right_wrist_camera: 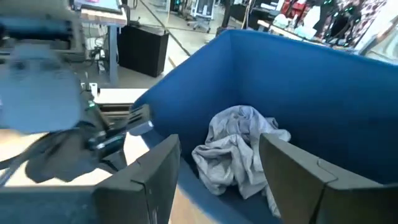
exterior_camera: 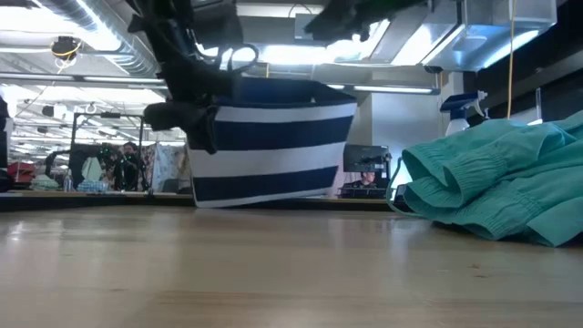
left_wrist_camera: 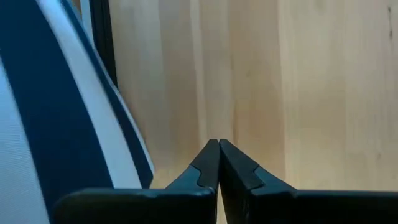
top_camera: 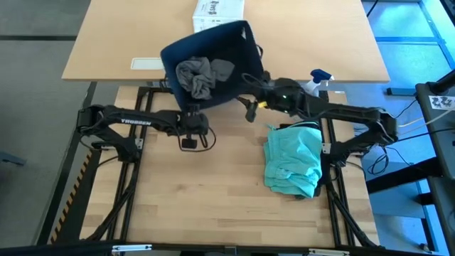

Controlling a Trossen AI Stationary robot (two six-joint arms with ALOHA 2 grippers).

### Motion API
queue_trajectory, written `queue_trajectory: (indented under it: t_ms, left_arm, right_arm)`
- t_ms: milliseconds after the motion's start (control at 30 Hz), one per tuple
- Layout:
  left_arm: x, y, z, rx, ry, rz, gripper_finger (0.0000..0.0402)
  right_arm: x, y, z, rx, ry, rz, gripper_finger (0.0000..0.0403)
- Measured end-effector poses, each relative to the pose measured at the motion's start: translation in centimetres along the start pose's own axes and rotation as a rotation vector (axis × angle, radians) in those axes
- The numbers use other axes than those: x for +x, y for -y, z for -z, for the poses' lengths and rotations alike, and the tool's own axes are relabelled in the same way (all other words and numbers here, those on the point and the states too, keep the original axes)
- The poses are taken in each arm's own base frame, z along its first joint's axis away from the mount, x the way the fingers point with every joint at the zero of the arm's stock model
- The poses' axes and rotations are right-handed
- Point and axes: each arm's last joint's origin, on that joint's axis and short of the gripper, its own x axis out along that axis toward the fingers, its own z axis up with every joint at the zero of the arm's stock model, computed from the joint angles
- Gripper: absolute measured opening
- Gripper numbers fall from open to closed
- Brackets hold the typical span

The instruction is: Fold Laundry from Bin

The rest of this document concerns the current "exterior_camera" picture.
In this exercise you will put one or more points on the navy white-striped fabric bin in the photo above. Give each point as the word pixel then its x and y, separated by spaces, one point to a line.
pixel 273 136

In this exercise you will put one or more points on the teal garment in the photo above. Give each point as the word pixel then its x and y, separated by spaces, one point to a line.
pixel 501 182

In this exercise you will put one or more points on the grey ceiling box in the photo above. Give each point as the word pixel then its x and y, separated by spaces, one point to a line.
pixel 303 25

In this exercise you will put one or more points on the bright ceiling light panel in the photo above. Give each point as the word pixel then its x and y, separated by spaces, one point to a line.
pixel 291 54

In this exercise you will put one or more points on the patterned hanging cloth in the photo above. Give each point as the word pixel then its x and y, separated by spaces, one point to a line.
pixel 166 164

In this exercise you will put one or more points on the black yellow ceiling reel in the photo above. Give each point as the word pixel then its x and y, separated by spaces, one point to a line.
pixel 65 48

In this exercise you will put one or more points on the person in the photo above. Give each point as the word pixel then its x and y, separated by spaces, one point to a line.
pixel 364 182
pixel 127 166

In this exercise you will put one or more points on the clear spray bottle blue trigger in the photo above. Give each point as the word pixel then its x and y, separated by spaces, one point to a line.
pixel 457 116

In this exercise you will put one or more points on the black monitor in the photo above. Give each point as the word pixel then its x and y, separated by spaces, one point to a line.
pixel 82 161

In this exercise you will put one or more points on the teal background cloth pile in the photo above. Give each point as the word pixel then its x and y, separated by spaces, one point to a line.
pixel 45 183
pixel 92 186

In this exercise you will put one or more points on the red background object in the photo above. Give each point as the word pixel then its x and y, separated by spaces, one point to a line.
pixel 20 171

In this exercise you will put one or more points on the corrugated silver ventilation duct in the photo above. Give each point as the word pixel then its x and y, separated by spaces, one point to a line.
pixel 114 41

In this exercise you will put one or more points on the black metal rig frame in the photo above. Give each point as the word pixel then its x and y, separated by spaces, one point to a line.
pixel 109 116

